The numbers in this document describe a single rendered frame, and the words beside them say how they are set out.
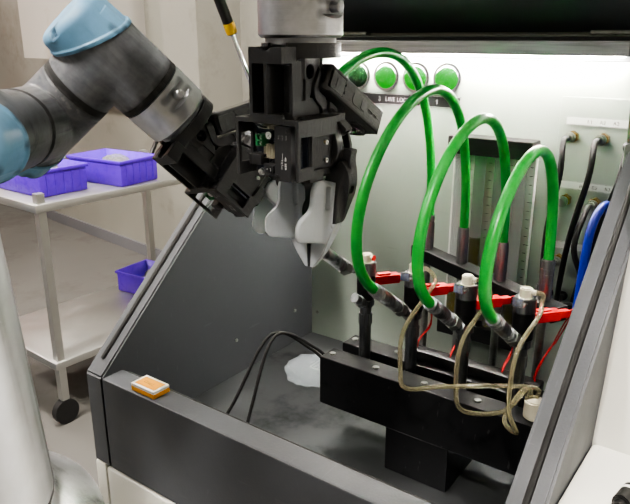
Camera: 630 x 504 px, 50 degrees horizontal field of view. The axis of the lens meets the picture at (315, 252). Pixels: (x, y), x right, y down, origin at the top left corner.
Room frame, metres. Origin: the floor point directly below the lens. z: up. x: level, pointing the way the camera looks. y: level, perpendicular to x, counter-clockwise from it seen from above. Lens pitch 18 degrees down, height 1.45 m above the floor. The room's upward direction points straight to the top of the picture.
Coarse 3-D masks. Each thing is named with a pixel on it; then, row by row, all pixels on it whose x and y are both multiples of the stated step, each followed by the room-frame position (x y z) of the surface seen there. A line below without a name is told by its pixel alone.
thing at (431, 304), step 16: (464, 128) 0.81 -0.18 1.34; (496, 128) 0.88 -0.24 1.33; (448, 144) 0.79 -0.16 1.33; (448, 160) 0.77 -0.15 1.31; (432, 176) 0.76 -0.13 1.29; (432, 192) 0.74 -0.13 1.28; (432, 208) 0.74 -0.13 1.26; (416, 224) 0.73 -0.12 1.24; (416, 240) 0.72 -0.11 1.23; (416, 256) 0.72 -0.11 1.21; (496, 256) 0.94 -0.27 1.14; (416, 272) 0.72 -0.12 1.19; (496, 272) 0.94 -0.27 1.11; (416, 288) 0.73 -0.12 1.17; (432, 304) 0.75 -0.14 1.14; (448, 320) 0.79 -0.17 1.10
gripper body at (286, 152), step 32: (256, 64) 0.59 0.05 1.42; (288, 64) 0.63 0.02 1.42; (320, 64) 0.62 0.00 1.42; (256, 96) 0.59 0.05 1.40; (288, 96) 0.59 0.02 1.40; (320, 96) 0.62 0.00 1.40; (256, 128) 0.61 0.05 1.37; (288, 128) 0.57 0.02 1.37; (320, 128) 0.58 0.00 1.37; (256, 160) 0.59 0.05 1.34; (288, 160) 0.57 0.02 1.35; (320, 160) 0.59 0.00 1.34
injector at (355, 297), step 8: (368, 264) 0.93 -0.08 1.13; (368, 272) 0.93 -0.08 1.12; (360, 288) 0.93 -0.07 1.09; (352, 296) 0.92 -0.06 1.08; (360, 296) 0.92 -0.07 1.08; (368, 296) 0.93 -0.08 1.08; (360, 304) 0.92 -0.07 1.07; (368, 304) 0.93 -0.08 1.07; (360, 312) 0.94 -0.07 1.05; (368, 312) 0.93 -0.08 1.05; (360, 320) 0.94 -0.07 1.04; (368, 320) 0.93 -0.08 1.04; (360, 328) 0.94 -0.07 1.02; (368, 328) 0.93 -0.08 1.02; (360, 336) 0.94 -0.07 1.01; (368, 336) 0.93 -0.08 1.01; (360, 344) 0.94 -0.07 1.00; (368, 344) 0.93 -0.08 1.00; (360, 352) 0.93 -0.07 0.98; (368, 352) 0.93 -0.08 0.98
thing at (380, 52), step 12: (372, 48) 0.94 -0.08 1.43; (384, 48) 0.96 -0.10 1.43; (348, 60) 0.90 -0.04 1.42; (360, 60) 0.91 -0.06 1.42; (396, 60) 0.99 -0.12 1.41; (408, 60) 1.01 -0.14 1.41; (348, 72) 0.89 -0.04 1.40; (408, 72) 1.03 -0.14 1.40; (420, 84) 1.04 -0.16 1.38; (432, 132) 1.08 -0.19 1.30; (432, 144) 1.08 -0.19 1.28; (432, 156) 1.09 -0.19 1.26; (432, 168) 1.09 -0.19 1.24; (432, 216) 1.09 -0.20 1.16
